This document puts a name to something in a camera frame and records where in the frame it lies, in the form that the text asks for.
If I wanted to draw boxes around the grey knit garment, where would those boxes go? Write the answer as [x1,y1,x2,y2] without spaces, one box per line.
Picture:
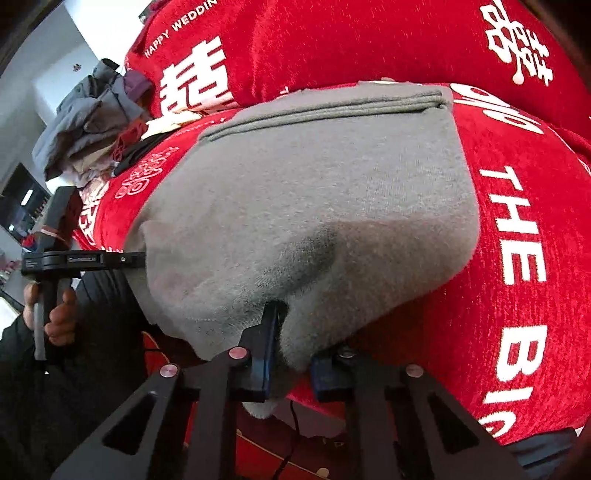
[124,82,482,418]

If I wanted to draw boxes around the pile of clothes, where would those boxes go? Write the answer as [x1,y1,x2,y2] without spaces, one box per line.
[32,59,154,181]

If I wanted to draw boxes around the person's left hand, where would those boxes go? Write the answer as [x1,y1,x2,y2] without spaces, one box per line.
[22,280,80,347]

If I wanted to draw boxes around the black cloth item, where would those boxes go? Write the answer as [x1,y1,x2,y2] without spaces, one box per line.
[111,130,175,178]

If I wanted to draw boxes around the cream cloth item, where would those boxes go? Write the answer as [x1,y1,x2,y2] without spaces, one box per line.
[141,110,204,139]

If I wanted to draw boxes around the red wedding bedspread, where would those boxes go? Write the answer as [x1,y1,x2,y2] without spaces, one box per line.
[79,83,590,443]

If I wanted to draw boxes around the red wedding pillow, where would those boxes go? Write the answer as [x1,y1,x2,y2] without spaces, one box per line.
[125,1,590,137]

